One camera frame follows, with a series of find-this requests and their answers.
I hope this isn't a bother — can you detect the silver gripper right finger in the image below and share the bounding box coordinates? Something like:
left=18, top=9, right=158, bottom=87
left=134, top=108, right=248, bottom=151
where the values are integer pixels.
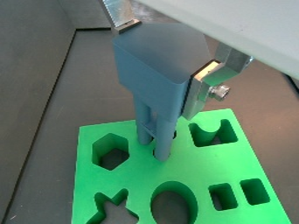
left=181, top=43, right=253, bottom=120

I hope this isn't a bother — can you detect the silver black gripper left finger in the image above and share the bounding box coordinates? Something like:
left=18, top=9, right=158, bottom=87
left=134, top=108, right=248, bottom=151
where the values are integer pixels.
left=98, top=0, right=141, bottom=35

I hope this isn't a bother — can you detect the blue three prong object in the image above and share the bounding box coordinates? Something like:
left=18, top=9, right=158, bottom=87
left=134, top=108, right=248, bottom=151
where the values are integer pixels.
left=112, top=23, right=210, bottom=161

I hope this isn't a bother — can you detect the green shape sorting block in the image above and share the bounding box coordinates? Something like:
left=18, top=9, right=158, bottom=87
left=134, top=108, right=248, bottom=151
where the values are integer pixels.
left=70, top=109, right=292, bottom=224

